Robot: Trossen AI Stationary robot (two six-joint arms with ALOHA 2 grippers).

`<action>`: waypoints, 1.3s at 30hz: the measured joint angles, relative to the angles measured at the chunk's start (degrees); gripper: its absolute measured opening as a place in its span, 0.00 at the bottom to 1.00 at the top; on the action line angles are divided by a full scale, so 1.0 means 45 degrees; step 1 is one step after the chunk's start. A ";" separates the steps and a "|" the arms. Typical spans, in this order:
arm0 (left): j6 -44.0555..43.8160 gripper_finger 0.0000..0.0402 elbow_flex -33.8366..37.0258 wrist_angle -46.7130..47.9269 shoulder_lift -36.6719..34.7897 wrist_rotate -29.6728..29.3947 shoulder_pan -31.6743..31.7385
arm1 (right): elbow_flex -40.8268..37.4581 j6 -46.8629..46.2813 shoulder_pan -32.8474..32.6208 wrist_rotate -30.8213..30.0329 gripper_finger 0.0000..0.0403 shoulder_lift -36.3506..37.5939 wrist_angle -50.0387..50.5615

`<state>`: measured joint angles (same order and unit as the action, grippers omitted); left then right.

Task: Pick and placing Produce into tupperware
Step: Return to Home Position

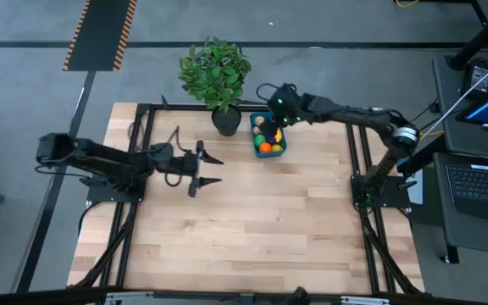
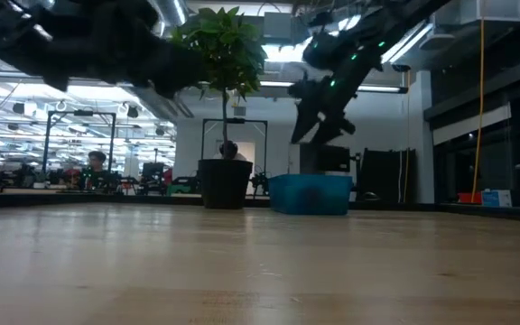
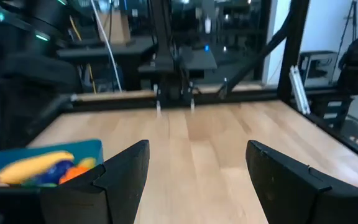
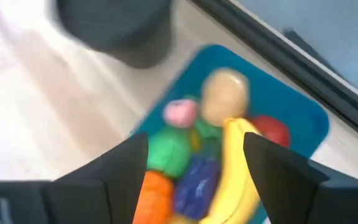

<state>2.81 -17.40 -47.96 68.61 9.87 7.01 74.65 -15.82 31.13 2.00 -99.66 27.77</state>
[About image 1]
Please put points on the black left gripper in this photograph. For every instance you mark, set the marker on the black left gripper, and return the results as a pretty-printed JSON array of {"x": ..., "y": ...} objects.
[{"x": 186, "y": 164}]

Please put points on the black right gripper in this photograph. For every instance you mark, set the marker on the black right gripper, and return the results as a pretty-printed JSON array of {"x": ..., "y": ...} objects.
[{"x": 284, "y": 106}]

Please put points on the yellow toy banana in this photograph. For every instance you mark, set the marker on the yellow toy banana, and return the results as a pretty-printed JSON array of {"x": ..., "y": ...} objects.
[{"x": 279, "y": 135}]

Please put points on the orange toy orange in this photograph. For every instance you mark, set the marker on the orange toy orange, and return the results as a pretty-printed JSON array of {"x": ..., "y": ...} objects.
[{"x": 265, "y": 147}]

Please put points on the yellow toy lemon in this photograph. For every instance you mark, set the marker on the yellow toy lemon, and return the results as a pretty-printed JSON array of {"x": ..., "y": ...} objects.
[{"x": 277, "y": 148}]

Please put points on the blue plastic tupperware container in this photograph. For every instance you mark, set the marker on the blue plastic tupperware container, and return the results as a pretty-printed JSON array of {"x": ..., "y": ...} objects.
[{"x": 280, "y": 150}]

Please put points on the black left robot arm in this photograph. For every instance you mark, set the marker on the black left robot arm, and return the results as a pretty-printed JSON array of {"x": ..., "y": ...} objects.
[{"x": 100, "y": 161}]

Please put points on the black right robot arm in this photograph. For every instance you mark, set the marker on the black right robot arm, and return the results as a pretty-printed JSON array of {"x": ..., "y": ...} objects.
[{"x": 354, "y": 116}]

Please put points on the green plant in black pot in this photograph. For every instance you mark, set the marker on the green plant in black pot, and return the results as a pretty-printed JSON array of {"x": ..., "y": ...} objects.
[{"x": 216, "y": 72}]

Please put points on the blue paper sheet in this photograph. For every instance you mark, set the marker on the blue paper sheet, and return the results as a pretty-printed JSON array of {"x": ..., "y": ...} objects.
[{"x": 401, "y": 163}]

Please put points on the white paper sheet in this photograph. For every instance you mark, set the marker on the white paper sheet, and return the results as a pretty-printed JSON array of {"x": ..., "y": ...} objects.
[{"x": 417, "y": 195}]

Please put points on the black mat orange striped edges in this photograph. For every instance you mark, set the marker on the black mat orange striped edges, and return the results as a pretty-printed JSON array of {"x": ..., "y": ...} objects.
[{"x": 100, "y": 34}]

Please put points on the black crossbeam with silver brackets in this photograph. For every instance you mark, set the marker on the black crossbeam with silver brackets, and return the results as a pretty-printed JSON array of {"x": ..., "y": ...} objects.
[{"x": 57, "y": 296}]

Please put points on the white rod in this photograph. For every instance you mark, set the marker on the white rod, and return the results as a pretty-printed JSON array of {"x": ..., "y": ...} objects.
[{"x": 468, "y": 96}]

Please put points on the black power adapter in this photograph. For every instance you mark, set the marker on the black power adapter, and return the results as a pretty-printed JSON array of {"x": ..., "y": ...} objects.
[{"x": 477, "y": 78}]

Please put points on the black stand leg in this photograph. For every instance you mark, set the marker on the black stand leg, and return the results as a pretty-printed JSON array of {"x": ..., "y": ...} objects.
[{"x": 481, "y": 38}]

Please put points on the grey side desk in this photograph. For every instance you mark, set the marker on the grey side desk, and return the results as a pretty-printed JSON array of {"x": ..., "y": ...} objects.
[{"x": 473, "y": 241}]

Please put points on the black aluminium table frame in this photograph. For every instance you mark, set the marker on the black aluminium table frame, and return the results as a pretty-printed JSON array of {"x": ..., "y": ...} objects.
[{"x": 337, "y": 109}]

